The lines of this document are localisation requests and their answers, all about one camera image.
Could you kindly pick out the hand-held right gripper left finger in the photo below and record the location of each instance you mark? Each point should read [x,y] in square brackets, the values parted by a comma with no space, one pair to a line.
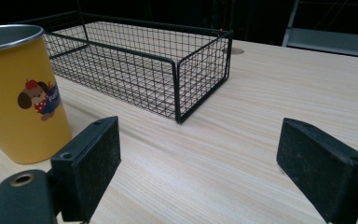
[87,166]

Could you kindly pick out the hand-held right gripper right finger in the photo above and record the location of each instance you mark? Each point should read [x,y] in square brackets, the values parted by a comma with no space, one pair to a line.
[320,169]

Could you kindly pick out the yellow cup with dog print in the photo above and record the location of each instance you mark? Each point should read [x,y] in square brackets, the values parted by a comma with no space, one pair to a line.
[15,109]

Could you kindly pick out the grey metal shelf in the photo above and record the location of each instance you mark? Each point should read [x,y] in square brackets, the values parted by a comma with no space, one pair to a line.
[329,40]

